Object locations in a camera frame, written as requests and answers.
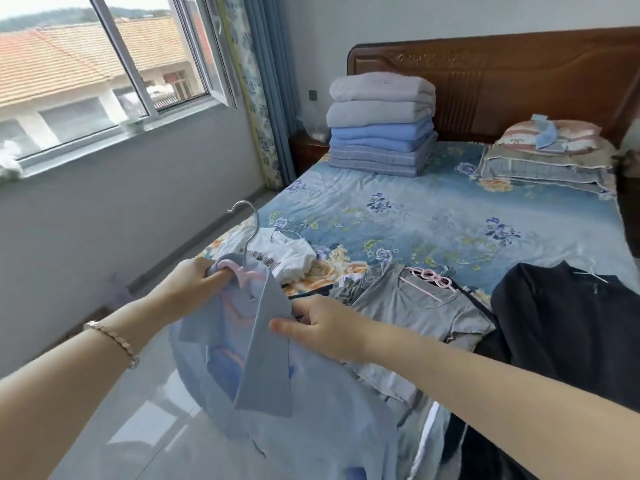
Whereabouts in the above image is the person's right hand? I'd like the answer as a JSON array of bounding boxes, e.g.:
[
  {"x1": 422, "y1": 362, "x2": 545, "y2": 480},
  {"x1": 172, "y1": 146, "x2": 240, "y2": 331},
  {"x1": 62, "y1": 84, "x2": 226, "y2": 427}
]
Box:
[{"x1": 269, "y1": 294, "x2": 382, "y2": 363}]

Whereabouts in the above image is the person's left hand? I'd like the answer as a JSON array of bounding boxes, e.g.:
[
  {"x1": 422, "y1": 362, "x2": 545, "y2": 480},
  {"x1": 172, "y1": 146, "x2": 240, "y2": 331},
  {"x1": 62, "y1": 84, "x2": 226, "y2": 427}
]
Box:
[{"x1": 143, "y1": 255, "x2": 234, "y2": 323}]

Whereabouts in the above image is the pink plastic hanger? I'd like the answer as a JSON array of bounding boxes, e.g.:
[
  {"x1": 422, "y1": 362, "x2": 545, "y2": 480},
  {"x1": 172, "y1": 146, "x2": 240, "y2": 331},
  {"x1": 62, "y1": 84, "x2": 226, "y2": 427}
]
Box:
[{"x1": 215, "y1": 199, "x2": 273, "y2": 301}]

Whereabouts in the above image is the white t-shirt black print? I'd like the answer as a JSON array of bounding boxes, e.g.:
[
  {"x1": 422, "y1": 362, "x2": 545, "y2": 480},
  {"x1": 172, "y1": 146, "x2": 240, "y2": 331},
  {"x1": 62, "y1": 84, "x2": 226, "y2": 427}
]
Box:
[{"x1": 247, "y1": 227, "x2": 319, "y2": 285}]

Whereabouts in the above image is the grey t-shirt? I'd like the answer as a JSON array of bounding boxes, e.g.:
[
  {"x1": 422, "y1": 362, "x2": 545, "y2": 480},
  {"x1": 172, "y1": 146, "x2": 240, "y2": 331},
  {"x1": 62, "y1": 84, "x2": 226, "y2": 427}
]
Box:
[{"x1": 329, "y1": 262, "x2": 496, "y2": 353}]

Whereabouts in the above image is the light blue shirt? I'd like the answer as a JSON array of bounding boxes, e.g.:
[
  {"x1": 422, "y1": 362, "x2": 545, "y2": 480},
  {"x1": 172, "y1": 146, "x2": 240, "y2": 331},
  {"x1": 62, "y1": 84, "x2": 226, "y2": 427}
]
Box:
[{"x1": 169, "y1": 254, "x2": 401, "y2": 480}]

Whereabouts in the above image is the pink bow hanger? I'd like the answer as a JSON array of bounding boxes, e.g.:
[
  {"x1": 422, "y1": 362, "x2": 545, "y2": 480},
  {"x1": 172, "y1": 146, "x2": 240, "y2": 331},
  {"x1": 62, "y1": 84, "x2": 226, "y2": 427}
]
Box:
[{"x1": 397, "y1": 264, "x2": 459, "y2": 303}]

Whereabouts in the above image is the white wire hanger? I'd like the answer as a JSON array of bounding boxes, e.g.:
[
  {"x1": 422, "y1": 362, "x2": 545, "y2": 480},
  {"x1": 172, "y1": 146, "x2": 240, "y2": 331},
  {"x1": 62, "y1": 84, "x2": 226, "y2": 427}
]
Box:
[{"x1": 572, "y1": 258, "x2": 610, "y2": 285}]

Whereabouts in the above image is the person's right forearm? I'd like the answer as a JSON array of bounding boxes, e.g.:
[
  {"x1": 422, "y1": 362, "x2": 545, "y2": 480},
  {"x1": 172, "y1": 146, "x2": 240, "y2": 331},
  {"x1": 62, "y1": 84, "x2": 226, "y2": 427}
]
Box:
[{"x1": 359, "y1": 319, "x2": 640, "y2": 480}]

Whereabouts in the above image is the person's left forearm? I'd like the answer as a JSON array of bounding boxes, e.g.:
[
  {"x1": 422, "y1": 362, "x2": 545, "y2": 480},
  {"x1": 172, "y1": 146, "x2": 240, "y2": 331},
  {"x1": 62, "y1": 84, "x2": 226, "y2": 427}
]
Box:
[{"x1": 0, "y1": 294, "x2": 169, "y2": 480}]

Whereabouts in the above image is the blue floral bed quilt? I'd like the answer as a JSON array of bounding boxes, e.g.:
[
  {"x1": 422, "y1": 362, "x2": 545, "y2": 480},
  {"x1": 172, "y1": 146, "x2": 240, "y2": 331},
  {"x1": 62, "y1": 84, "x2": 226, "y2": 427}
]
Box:
[{"x1": 195, "y1": 139, "x2": 629, "y2": 480}]

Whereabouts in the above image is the pale blue folded blanket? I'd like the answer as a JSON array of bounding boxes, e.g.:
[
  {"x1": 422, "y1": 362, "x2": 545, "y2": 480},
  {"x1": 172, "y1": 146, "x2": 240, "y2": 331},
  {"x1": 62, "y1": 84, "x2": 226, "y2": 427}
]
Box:
[{"x1": 327, "y1": 134, "x2": 440, "y2": 178}]

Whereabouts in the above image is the blue floral curtain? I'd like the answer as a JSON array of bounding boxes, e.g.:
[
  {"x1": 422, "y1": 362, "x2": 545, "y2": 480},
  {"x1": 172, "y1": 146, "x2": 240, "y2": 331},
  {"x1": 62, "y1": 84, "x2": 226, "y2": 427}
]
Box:
[{"x1": 217, "y1": 0, "x2": 301, "y2": 191}]

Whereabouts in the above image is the white green bundle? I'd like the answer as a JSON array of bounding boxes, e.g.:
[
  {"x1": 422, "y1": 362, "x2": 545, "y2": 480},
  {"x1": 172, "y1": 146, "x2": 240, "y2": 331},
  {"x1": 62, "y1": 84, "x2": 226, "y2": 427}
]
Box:
[{"x1": 0, "y1": 139, "x2": 26, "y2": 181}]

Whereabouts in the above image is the white framed window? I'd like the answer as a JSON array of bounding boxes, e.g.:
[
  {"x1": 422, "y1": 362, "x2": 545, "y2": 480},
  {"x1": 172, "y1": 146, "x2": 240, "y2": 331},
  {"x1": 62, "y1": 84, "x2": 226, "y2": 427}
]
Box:
[{"x1": 0, "y1": 0, "x2": 239, "y2": 178}]

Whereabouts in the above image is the grey checked pillow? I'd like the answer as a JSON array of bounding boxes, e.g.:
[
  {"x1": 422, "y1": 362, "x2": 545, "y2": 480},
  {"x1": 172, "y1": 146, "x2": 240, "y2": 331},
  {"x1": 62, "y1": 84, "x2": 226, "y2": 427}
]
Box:
[{"x1": 477, "y1": 139, "x2": 619, "y2": 195}]

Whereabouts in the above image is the brown wooden headboard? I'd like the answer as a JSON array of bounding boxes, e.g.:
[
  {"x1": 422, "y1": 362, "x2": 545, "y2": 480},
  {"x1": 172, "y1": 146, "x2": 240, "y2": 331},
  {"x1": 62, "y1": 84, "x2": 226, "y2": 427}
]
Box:
[{"x1": 347, "y1": 27, "x2": 640, "y2": 145}]

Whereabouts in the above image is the striped pillow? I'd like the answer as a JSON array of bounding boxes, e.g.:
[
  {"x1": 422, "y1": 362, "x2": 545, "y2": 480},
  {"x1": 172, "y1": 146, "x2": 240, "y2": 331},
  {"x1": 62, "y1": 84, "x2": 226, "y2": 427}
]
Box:
[{"x1": 499, "y1": 119, "x2": 603, "y2": 155}]

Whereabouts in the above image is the silver link bracelet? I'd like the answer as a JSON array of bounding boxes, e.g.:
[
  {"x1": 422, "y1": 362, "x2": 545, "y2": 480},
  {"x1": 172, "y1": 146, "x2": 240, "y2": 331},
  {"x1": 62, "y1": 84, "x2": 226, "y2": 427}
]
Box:
[{"x1": 83, "y1": 320, "x2": 141, "y2": 371}]

